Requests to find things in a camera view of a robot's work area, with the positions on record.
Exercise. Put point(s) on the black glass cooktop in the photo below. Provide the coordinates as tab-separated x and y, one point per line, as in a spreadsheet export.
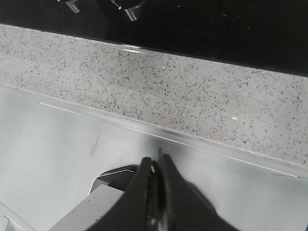
268	34

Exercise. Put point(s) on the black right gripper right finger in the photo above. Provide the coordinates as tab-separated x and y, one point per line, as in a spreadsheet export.
187	209

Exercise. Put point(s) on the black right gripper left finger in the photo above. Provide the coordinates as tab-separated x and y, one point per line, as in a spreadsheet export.
137	209

